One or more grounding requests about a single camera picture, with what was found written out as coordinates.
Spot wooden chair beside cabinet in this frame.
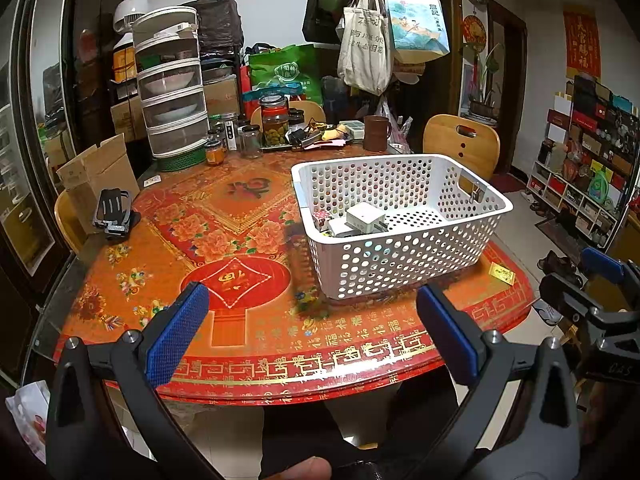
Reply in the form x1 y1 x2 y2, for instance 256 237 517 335
54 190 88 256

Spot black phone holder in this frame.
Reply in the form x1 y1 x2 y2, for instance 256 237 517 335
91 187 142 241

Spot yellow paper card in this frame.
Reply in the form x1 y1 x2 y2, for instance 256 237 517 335
487 261 518 285

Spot blue picture paper bag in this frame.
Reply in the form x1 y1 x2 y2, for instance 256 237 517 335
384 0 451 65

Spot red knot wall ornament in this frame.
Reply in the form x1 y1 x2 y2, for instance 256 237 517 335
461 12 488 46

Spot white plastic bag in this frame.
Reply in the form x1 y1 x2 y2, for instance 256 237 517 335
5 380 51 463

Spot glass pickle jar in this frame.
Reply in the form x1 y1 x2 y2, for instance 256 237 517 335
260 95 290 150

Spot white cubby shelf with goods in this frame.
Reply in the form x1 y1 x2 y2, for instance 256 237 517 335
525 75 640 253

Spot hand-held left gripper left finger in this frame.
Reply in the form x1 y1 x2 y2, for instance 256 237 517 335
46 281 226 480

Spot brown jar with yellow label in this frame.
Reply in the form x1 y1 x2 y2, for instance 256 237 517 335
111 32 138 83

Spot round-backed wooden chair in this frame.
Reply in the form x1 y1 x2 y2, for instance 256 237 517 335
422 114 501 181

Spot white perforated plastic basket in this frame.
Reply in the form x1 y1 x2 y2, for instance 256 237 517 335
291 154 514 301

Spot open cardboard box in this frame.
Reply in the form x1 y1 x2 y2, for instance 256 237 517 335
56 133 141 235

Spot black shoes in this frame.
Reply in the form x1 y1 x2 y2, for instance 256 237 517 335
537 250 583 276

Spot black hanging bag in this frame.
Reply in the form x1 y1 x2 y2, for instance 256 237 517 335
302 0 346 43

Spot green shopping bag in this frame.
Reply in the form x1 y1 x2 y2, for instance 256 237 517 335
248 44 323 106

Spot red printed tablecloth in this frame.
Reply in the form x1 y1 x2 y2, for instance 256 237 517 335
57 142 536 406

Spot white stacked food cover tower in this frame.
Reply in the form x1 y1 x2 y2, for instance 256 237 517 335
131 6 211 173

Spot brown ceramic mug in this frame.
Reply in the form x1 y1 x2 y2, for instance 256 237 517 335
363 115 392 152

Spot white cube power adapter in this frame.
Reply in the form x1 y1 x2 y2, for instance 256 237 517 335
346 203 388 234

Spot grey white slippers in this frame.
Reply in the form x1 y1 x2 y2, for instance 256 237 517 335
532 300 563 326

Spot clear glass jar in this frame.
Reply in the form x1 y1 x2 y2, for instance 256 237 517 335
240 125 262 158

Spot potted green plant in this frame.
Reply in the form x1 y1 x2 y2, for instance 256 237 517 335
462 42 506 121

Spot person's left hand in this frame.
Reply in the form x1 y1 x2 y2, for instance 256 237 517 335
280 455 333 480

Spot red wall scroll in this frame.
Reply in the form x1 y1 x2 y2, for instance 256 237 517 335
563 6 601 80

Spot white round fan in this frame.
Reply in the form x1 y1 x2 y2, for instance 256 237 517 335
112 0 153 36

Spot plain cardboard box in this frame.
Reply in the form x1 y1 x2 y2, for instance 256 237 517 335
110 92 151 141

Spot brown cardboard box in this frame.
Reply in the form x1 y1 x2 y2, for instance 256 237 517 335
202 77 241 118

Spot dark doormat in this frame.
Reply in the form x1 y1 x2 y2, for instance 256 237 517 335
535 210 586 246

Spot white canvas tote bag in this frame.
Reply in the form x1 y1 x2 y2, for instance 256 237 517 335
337 0 393 96

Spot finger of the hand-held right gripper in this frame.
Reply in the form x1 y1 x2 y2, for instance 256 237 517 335
580 246 640 306
538 271 608 333

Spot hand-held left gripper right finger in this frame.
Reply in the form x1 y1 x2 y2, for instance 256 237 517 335
385 284 581 480

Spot black covered rack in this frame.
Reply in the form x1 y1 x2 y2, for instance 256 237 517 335
187 0 246 56

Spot dark glass cabinet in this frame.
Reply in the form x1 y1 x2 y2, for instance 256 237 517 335
0 0 81 286

